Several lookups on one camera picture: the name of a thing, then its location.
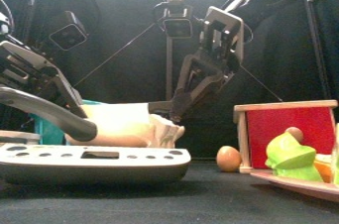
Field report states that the white cloth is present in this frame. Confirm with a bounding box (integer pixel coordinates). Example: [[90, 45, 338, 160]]
[[66, 101, 178, 148]]

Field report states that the brown toy egg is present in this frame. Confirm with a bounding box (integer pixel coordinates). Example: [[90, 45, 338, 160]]
[[285, 126, 306, 143], [215, 145, 244, 173]]

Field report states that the teal basket with orange rim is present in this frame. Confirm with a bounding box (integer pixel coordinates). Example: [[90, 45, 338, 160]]
[[31, 98, 107, 146]]

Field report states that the green toy bell pepper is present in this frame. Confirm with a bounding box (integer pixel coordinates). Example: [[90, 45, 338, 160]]
[[263, 131, 326, 182]]

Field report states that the green star-shaped pepper slice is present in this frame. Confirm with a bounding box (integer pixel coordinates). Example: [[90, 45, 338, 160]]
[[330, 132, 339, 186]]

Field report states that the orange toy fruit slice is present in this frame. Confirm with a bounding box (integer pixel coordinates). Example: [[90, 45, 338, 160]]
[[314, 153, 335, 184]]

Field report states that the pink serving tray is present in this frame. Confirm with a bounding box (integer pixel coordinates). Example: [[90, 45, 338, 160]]
[[250, 168, 339, 203]]

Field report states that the grey vertical frame pole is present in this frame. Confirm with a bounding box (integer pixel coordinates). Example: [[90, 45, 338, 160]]
[[166, 0, 175, 102]]

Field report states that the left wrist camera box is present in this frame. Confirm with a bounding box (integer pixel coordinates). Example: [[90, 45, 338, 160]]
[[47, 11, 90, 52]]

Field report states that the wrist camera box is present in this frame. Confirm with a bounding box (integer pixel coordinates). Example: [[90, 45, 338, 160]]
[[47, 11, 90, 52], [152, 0, 196, 40]]

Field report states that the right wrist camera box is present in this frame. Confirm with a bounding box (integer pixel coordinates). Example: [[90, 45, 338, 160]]
[[152, 0, 196, 40]]

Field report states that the black slanted frame strut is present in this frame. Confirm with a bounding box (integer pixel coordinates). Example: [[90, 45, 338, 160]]
[[303, 0, 333, 101]]

